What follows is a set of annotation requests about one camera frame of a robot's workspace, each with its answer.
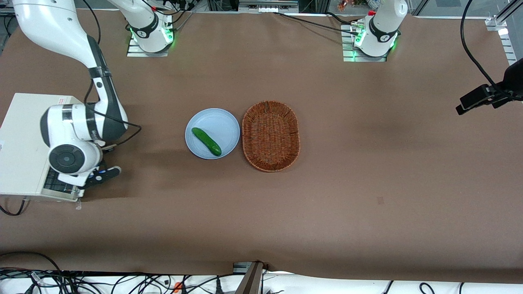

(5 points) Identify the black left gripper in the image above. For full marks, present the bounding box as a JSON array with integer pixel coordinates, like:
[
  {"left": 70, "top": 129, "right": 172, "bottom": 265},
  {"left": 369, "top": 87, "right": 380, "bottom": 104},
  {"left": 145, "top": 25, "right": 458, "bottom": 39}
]
[{"left": 456, "top": 58, "right": 523, "bottom": 115}]

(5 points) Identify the brown table cover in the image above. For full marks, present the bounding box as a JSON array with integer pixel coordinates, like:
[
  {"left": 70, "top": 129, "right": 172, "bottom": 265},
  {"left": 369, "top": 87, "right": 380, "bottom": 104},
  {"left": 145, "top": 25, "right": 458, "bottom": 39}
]
[{"left": 0, "top": 8, "right": 523, "bottom": 285}]

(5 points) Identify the grey metal box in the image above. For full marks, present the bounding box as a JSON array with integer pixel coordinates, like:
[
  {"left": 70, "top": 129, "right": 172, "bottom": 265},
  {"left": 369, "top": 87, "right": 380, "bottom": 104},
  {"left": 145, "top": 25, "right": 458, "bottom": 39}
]
[{"left": 238, "top": 0, "right": 299, "bottom": 13}]

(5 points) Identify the brown wicker basket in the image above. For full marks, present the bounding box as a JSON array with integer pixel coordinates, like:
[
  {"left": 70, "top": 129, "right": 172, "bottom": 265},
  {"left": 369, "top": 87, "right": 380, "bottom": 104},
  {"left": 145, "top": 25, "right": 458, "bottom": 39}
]
[{"left": 242, "top": 100, "right": 301, "bottom": 173}]

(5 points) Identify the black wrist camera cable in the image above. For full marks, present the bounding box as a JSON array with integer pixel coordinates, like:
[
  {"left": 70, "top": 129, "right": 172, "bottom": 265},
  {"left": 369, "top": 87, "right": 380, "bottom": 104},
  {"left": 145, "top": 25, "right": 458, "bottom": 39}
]
[
  {"left": 82, "top": 0, "right": 142, "bottom": 147},
  {"left": 460, "top": 0, "right": 523, "bottom": 100}
]

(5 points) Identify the light blue plate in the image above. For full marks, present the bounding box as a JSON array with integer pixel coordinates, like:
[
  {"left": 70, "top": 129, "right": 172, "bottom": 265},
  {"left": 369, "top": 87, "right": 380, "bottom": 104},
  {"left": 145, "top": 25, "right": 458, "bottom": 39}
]
[{"left": 185, "top": 108, "right": 241, "bottom": 160}]

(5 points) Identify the slotted aluminium plate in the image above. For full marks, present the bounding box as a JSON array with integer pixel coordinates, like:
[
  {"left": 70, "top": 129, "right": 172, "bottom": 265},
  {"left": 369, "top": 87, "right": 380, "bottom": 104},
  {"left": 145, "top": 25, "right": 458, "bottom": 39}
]
[{"left": 499, "top": 29, "right": 519, "bottom": 66}]

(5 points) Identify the aluminium arm base plate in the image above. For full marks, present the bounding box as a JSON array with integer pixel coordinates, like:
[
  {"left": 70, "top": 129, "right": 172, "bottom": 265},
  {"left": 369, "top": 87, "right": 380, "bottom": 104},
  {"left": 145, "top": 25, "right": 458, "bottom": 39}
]
[
  {"left": 127, "top": 32, "right": 172, "bottom": 57},
  {"left": 342, "top": 24, "right": 387, "bottom": 62}
]

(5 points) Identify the oven door with handle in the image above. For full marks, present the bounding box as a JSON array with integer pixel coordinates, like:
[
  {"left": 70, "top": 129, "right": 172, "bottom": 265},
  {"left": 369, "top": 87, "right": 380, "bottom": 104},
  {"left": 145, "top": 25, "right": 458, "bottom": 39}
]
[{"left": 42, "top": 167, "right": 81, "bottom": 202}]

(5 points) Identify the green cucumber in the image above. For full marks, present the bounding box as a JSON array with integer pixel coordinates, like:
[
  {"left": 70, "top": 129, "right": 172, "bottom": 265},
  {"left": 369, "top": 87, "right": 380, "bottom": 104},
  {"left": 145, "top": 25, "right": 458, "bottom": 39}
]
[{"left": 191, "top": 127, "right": 222, "bottom": 157}]

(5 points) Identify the black oven power cord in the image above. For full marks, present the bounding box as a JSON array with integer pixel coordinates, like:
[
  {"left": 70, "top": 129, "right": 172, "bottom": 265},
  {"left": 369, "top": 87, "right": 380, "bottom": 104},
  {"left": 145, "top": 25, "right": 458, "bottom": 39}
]
[{"left": 0, "top": 197, "right": 27, "bottom": 216}]

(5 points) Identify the thin black cable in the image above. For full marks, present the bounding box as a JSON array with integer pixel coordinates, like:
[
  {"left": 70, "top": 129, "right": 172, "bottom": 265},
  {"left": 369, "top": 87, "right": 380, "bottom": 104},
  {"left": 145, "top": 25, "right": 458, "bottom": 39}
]
[{"left": 0, "top": 251, "right": 62, "bottom": 272}]

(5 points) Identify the white toaster oven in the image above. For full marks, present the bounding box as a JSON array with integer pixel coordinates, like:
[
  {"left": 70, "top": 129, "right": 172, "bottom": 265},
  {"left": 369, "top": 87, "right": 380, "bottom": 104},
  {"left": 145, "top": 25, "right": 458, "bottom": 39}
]
[{"left": 0, "top": 93, "right": 84, "bottom": 203}]

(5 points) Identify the black base cable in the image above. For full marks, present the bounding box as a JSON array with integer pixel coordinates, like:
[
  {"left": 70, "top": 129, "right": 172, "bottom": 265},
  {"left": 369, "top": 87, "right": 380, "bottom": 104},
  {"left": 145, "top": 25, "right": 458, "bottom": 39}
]
[
  {"left": 326, "top": 11, "right": 354, "bottom": 25},
  {"left": 273, "top": 11, "right": 360, "bottom": 36}
]

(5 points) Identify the aluminium frame profile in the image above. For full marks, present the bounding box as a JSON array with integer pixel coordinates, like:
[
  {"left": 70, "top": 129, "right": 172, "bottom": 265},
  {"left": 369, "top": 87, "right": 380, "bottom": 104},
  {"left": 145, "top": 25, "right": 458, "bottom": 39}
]
[{"left": 494, "top": 0, "right": 523, "bottom": 26}]

